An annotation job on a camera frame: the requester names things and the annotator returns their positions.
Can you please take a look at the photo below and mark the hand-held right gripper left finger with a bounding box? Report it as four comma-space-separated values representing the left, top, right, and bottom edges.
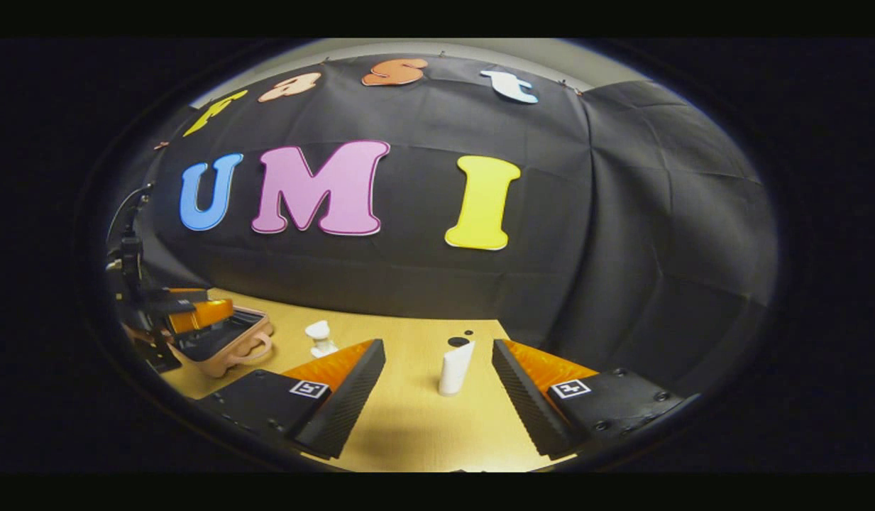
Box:
194, 339, 387, 461

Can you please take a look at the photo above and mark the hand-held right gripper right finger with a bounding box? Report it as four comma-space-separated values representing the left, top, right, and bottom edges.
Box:
491, 339, 702, 461

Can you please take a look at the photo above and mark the pink hard-shell suitcase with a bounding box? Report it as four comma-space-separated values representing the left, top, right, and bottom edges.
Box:
125, 305, 275, 379

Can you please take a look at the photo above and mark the white squeeze tube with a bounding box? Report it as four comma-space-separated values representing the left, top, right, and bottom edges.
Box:
438, 340, 476, 397

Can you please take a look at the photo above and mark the white pump bottle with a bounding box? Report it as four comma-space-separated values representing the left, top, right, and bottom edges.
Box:
304, 319, 340, 359

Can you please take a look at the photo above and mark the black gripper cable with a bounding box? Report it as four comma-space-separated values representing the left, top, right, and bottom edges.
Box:
107, 182, 155, 246

